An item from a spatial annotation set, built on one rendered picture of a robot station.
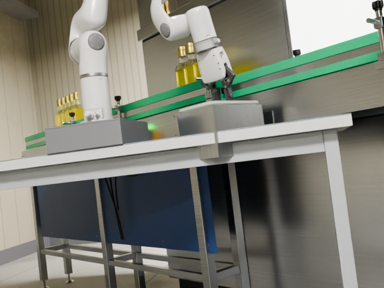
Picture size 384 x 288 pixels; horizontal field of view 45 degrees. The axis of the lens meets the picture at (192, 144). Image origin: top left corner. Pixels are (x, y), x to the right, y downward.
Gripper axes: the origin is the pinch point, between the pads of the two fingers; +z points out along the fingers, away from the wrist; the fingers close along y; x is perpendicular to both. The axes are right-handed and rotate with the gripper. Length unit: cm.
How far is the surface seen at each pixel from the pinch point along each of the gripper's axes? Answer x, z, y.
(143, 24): -53, -42, 87
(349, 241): 2, 48, -32
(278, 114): -13.4, 11.4, -9.1
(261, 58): -37.9, -7.5, 9.3
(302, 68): -18.5, -0.8, -19.0
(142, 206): -1, 38, 66
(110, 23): -182, -84, 282
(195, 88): -10.9, -4.3, 21.6
